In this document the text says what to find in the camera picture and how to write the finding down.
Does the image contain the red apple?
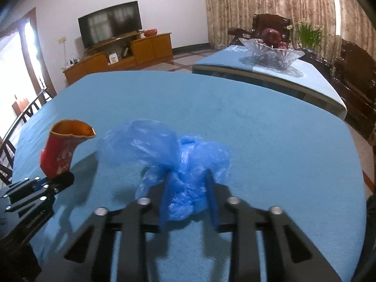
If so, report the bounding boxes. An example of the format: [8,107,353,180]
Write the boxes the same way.
[261,28,282,47]

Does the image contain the far dark wooden armchair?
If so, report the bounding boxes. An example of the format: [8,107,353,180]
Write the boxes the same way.
[227,13,292,49]

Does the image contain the red bowl on cabinet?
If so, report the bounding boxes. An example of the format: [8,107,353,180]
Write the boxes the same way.
[143,29,158,37]

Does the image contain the black flat television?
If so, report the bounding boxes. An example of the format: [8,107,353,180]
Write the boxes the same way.
[78,1,142,48]

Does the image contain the green potted plant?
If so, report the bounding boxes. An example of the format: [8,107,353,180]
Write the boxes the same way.
[287,19,325,51]

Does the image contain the dark wooden armchair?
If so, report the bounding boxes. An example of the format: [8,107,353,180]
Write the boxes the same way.
[330,39,375,140]
[227,13,292,49]

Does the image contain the red paper cup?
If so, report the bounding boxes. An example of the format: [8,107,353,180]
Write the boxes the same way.
[40,120,96,179]

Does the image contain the coffee table with blue cloth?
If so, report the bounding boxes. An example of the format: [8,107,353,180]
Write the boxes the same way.
[192,45,347,120]

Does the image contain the blue tablecloth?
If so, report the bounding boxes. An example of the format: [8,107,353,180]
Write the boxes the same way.
[13,71,366,281]

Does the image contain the blue plastic bag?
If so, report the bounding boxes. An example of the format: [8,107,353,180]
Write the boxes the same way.
[97,119,231,221]

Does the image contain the glass fruit bowl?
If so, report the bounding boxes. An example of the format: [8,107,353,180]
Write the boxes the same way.
[239,38,305,70]

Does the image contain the beige patterned curtains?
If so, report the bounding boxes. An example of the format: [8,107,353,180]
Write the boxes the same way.
[206,0,375,61]

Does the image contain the wooden TV cabinet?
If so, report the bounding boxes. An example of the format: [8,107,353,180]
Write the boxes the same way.
[63,32,173,85]

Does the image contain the dark wooden side chair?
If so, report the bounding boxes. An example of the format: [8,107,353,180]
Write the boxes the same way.
[0,88,53,187]

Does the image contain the near dark wooden armchair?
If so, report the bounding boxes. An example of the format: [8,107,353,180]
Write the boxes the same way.
[330,39,375,140]

